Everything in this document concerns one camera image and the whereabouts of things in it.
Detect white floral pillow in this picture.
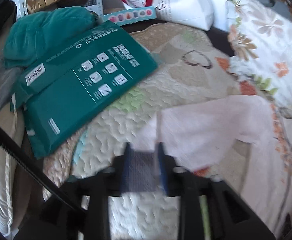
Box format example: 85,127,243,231
225,0,292,235

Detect black cable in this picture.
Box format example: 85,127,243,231
0,115,86,214

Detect teal green cloth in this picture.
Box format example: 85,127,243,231
3,6,99,69

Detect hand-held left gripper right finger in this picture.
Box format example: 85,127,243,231
156,142,277,240

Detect dark grey flat object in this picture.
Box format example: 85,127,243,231
236,0,292,18

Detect light blue printed box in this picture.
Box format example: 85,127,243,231
101,6,158,26

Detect white paper bag red handles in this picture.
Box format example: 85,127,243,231
110,0,215,30

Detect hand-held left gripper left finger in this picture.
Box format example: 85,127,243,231
16,142,137,240

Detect pale pink small garment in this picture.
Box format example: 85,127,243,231
125,95,279,192

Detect teal green flat package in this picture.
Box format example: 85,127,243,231
11,20,159,159

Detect quilted heart-print blanket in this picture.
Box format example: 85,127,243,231
42,22,256,240

